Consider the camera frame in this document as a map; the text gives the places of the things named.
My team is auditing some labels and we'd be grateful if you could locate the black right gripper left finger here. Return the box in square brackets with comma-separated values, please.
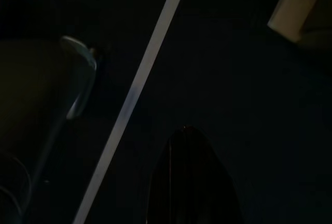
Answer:
[147, 124, 192, 224]

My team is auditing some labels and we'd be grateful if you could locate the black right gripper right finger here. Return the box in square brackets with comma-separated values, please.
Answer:
[187, 124, 242, 224]

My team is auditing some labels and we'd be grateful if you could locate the white tape strip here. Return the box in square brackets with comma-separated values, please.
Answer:
[72, 0, 189, 224]

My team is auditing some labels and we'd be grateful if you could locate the light wooden dining table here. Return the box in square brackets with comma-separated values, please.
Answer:
[267, 0, 327, 43]

